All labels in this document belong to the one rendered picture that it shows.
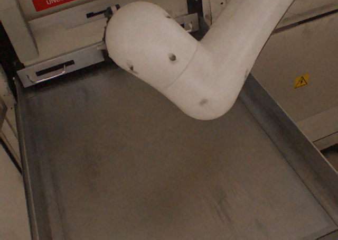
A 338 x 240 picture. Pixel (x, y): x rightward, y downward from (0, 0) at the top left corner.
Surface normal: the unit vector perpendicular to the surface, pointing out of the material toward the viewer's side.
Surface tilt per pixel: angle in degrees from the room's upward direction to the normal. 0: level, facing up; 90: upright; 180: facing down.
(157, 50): 69
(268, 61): 90
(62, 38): 90
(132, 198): 0
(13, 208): 90
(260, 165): 0
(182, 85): 76
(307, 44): 90
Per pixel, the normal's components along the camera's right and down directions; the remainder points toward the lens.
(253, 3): -0.11, -0.18
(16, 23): 0.34, 0.63
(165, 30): 0.58, -0.15
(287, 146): -0.14, -0.70
